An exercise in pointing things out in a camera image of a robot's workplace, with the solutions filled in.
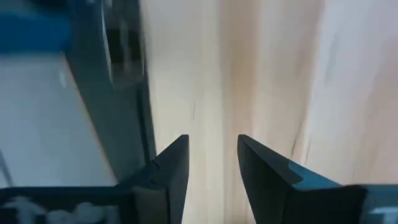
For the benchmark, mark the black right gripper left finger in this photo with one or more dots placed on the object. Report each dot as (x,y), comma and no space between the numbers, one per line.
(168,177)

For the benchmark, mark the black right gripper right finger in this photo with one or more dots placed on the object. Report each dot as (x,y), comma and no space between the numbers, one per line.
(270,189)

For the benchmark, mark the black metal table frame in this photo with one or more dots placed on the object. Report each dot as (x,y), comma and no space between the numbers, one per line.
(124,118)

